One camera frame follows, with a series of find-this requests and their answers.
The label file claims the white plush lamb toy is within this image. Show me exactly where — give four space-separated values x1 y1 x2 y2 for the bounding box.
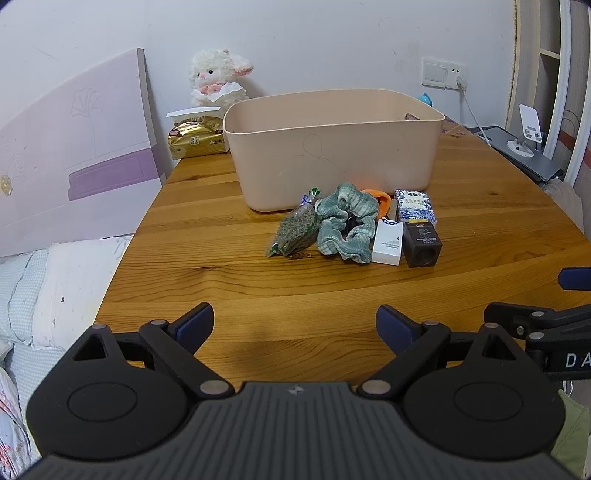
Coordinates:
189 49 253 110

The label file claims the blue toy figurine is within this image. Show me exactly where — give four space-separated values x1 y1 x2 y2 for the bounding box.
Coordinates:
418 93 433 106

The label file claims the white small carton box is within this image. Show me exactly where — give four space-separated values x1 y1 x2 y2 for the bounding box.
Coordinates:
372 217 404 266

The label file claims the white phone stand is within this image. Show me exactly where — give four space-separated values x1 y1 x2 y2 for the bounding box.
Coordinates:
507 104 542 158

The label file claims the beige plastic storage bin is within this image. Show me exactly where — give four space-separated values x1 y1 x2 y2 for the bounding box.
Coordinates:
223 89 446 212

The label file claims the pink purple headboard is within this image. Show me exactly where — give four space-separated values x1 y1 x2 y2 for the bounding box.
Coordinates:
1 48 163 256

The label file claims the orange fabric pouch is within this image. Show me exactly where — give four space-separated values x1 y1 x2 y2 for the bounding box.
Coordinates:
363 189 392 219

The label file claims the white wall switch socket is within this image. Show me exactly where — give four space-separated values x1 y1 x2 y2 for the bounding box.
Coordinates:
421 57 468 90

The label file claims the white blue bedding pillow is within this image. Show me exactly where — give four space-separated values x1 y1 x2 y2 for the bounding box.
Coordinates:
1 236 132 479

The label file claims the blue white patterned box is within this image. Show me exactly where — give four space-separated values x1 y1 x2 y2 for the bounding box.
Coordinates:
394 190 437 225

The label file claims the black small box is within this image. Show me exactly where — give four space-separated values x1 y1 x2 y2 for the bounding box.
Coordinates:
402 221 443 268

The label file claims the white wardrobe frame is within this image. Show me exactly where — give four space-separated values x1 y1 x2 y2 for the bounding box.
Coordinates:
505 1 590 185

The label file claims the green plaid scrunchie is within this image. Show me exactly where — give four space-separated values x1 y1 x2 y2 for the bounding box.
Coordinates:
315 182 379 264

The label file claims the white plug and cable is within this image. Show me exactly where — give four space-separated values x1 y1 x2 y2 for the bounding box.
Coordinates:
455 74 494 148

